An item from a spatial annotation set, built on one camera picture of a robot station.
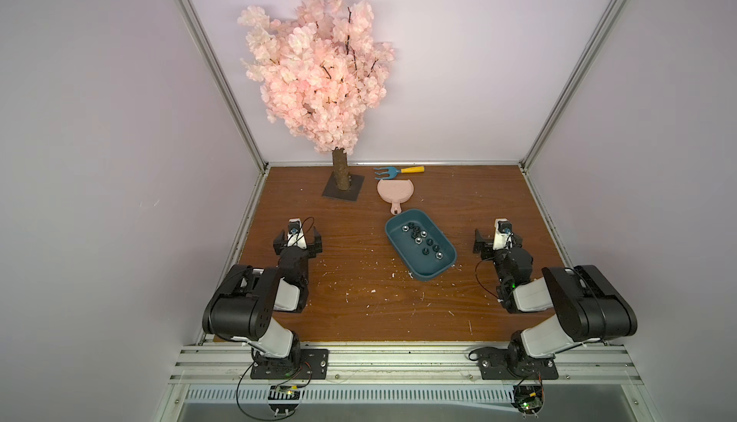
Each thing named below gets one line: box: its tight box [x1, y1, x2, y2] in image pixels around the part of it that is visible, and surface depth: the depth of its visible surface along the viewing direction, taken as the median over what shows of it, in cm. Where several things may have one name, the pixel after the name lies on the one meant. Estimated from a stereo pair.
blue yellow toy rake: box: [374, 165, 426, 180], surface depth 120 cm
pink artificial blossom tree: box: [237, 0, 396, 201], surface depth 73 cm
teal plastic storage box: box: [384, 209, 458, 282], surface depth 97 cm
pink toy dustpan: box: [377, 179, 414, 215], surface depth 115 cm
